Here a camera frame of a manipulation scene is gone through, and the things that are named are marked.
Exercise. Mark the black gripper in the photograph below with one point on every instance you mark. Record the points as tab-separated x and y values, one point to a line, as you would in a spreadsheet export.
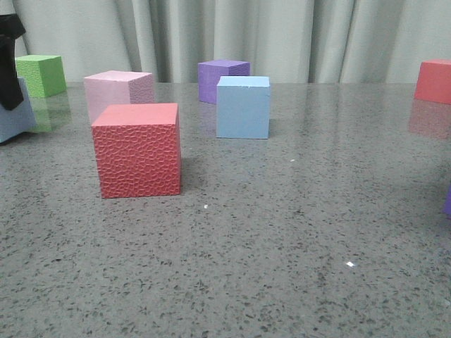
11	92

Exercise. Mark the light blue cube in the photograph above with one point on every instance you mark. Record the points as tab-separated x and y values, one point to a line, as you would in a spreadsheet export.
18	120
243	107

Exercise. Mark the green foam cube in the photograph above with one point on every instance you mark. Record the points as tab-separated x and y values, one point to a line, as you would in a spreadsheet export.
43	74

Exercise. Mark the pink foam cube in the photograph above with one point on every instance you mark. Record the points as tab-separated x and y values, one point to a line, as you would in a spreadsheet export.
117	87

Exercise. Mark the large red textured cube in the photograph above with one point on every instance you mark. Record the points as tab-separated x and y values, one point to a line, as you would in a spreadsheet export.
137	148

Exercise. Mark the purple foam cube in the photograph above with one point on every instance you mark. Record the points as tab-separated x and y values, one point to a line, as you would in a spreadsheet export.
210	72

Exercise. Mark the grey-green pleated curtain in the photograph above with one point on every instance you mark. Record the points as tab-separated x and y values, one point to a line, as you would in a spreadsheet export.
289	41

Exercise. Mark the far right red cube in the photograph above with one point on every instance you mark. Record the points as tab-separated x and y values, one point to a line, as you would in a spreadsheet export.
433	83

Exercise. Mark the purple cube at edge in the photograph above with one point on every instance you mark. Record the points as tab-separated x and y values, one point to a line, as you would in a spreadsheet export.
447	204

